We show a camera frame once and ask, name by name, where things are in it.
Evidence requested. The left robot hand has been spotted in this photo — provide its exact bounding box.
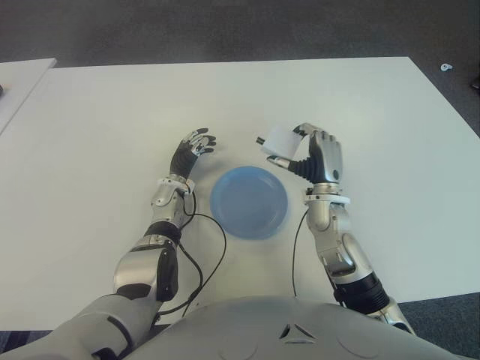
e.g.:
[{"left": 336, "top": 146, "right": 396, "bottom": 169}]
[{"left": 170, "top": 127, "right": 218, "bottom": 181}]

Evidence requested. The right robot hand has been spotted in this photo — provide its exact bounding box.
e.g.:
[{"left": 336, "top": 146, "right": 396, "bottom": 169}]
[{"left": 265, "top": 121, "right": 344, "bottom": 185}]

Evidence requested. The white charger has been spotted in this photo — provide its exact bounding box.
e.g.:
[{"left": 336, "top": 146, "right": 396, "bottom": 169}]
[{"left": 255, "top": 124, "right": 305, "bottom": 159}]

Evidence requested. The blue plate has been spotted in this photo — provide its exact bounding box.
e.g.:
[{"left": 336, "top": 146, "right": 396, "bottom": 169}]
[{"left": 209, "top": 165, "right": 291, "bottom": 240}]

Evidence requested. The grey robot torso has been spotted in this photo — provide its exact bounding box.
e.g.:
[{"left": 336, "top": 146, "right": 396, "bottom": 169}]
[{"left": 129, "top": 294, "right": 461, "bottom": 360}]

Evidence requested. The neighbouring white table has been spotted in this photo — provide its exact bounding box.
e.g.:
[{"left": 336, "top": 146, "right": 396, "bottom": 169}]
[{"left": 0, "top": 57, "right": 58, "bottom": 135}]

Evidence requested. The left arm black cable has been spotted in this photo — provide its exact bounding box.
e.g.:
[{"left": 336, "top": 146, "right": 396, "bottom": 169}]
[{"left": 156, "top": 190, "right": 227, "bottom": 314}]

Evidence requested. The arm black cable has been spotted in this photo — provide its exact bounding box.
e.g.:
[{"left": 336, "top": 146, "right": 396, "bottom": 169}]
[
  {"left": 156, "top": 190, "right": 227, "bottom": 314},
  {"left": 291, "top": 209, "right": 311, "bottom": 298}
]

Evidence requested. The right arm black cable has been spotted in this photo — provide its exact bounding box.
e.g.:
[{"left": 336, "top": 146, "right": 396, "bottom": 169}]
[{"left": 291, "top": 209, "right": 311, "bottom": 298}]

